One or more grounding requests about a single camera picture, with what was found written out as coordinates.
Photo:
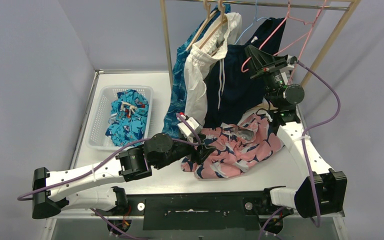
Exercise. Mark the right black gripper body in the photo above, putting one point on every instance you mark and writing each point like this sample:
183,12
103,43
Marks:
269,67

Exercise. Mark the wooden hanger rear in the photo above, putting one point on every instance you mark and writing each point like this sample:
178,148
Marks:
210,14

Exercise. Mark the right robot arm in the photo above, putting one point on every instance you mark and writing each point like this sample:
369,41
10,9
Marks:
323,189

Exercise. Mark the pink hanger of floral shorts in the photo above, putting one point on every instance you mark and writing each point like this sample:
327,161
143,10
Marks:
307,34

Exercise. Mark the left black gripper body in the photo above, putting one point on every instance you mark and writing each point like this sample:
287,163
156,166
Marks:
195,152

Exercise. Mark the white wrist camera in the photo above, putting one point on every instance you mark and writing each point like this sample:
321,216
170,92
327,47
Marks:
189,127
291,61

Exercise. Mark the dark teal patterned shorts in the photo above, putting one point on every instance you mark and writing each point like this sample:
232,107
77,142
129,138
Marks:
178,91

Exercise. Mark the wooden hanger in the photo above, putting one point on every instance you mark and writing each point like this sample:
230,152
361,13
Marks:
218,23
210,14

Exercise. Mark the pink navy floral shorts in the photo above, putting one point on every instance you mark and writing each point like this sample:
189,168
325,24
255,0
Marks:
238,148

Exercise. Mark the white drawstring shorts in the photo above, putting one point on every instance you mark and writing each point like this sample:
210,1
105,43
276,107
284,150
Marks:
199,62

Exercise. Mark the wooden hanger front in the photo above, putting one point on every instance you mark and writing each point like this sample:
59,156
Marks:
218,23

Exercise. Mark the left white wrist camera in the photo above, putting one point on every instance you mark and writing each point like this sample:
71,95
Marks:
189,127

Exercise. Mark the navy blue shorts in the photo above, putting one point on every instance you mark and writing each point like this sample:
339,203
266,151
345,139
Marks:
231,92

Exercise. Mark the light blue shark shorts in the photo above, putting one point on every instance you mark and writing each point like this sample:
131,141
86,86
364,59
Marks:
128,117

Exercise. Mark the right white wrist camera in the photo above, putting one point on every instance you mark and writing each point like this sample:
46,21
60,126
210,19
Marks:
291,61

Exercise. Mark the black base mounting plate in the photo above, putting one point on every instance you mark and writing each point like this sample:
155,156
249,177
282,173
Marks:
196,211

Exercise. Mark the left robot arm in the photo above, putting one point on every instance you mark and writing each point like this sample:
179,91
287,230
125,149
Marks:
95,186

